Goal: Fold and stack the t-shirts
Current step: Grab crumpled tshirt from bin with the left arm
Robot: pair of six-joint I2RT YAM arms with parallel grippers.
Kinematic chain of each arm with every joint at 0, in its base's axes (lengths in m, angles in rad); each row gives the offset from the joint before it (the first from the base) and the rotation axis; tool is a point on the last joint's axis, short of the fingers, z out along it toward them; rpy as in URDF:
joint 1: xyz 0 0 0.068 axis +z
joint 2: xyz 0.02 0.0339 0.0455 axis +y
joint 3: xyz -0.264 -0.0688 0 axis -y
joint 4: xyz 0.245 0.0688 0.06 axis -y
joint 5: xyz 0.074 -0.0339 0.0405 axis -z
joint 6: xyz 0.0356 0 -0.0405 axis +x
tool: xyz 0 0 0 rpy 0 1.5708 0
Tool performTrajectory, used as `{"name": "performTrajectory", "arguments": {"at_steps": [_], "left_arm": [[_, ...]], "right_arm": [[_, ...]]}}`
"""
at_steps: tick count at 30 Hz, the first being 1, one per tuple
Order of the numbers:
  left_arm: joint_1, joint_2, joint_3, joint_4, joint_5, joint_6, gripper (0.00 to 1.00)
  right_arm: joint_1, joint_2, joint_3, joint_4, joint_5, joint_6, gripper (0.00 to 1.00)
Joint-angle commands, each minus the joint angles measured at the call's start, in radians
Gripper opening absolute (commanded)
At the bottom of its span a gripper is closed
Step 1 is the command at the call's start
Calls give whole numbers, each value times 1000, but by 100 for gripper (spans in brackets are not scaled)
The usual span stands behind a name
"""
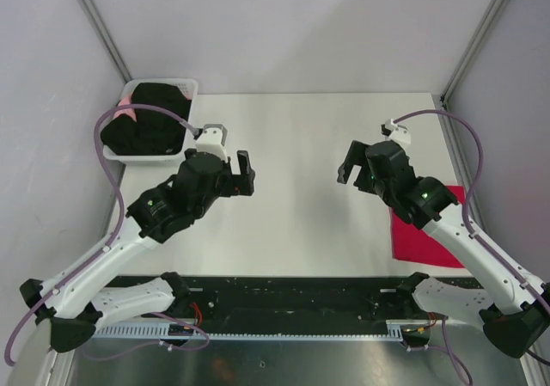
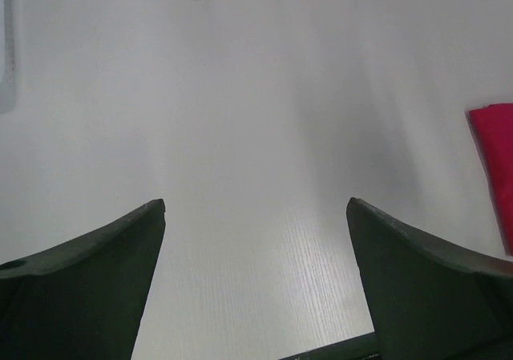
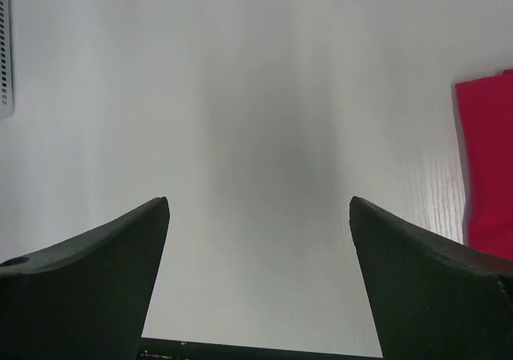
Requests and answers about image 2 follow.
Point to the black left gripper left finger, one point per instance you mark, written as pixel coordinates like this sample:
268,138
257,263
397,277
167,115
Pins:
84,298

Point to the white plastic laundry basket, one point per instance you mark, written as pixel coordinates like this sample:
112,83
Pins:
8,63

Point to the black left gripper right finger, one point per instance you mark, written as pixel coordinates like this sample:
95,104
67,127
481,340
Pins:
429,298

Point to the folded magenta t-shirt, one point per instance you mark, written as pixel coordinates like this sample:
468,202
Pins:
492,126

